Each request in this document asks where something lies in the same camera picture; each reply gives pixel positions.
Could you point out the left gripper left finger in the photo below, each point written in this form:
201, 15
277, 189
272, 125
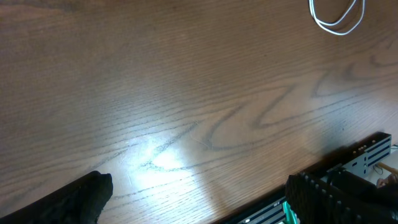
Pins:
79, 202

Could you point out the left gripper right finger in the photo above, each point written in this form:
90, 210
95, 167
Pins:
343, 198

